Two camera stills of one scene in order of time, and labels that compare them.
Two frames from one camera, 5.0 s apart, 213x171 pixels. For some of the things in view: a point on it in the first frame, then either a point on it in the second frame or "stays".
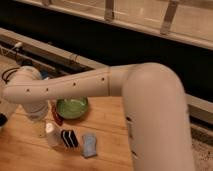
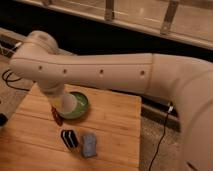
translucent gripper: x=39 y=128 -> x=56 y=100
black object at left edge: x=3 y=119 stays
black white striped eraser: x=69 y=138 stays
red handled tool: x=57 y=116 stays
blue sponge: x=89 y=145 stays
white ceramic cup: x=53 y=134 -> x=68 y=103
